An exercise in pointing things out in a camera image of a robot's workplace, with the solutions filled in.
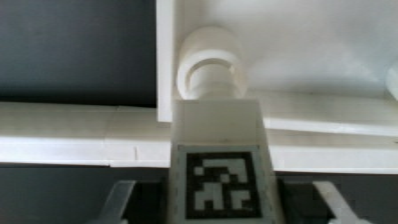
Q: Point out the white square table top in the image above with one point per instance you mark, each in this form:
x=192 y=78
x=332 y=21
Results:
x=318 y=47

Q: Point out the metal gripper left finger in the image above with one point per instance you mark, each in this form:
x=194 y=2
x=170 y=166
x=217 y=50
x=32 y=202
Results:
x=133 y=204

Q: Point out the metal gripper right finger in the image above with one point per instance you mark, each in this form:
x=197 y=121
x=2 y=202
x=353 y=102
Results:
x=314 y=204

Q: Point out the white table leg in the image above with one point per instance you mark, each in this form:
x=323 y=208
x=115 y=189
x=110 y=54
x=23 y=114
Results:
x=222 y=185

